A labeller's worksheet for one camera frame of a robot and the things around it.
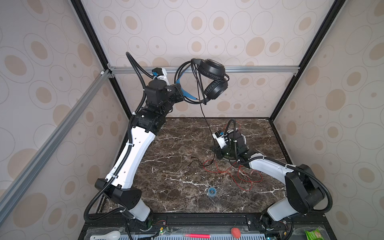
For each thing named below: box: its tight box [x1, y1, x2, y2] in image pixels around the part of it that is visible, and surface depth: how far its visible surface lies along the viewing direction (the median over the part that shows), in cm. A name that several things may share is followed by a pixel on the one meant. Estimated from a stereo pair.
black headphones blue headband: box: [175, 58, 228, 105], surface depth 56 cm
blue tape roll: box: [208, 187, 217, 197], surface depth 85 cm
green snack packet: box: [304, 228, 325, 240], surface depth 70 cm
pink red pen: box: [183, 233, 211, 239], surface depth 71 cm
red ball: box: [231, 227, 241, 239], surface depth 70 cm
